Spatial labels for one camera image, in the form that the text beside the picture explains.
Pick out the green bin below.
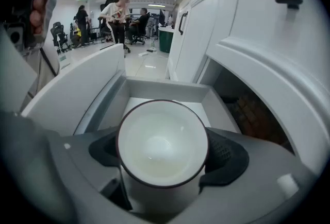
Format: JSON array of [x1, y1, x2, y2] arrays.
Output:
[[158, 26, 174, 54]]

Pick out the black office chair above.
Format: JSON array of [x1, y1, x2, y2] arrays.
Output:
[[129, 13, 152, 46], [49, 22, 72, 54]]

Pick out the white cabinet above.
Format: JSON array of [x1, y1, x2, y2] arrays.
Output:
[[164, 0, 330, 180]]

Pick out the white drawer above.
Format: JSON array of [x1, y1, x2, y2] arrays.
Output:
[[20, 43, 243, 139]]

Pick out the person's beige shirt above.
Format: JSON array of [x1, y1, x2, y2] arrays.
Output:
[[20, 46, 61, 110]]

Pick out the person's left hand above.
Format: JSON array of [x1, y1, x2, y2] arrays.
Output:
[[29, 0, 50, 35]]

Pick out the black shoulder strap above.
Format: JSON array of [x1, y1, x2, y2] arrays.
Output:
[[39, 47, 58, 77]]

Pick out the white bowl with dark rim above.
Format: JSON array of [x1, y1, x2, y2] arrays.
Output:
[[115, 99, 210, 189]]

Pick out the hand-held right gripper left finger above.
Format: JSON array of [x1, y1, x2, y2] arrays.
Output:
[[48, 127, 134, 212]]

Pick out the black cabinet bar handle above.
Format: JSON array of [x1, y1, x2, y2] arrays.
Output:
[[178, 11, 189, 36]]

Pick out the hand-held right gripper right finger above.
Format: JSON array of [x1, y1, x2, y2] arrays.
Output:
[[197, 127, 314, 221]]

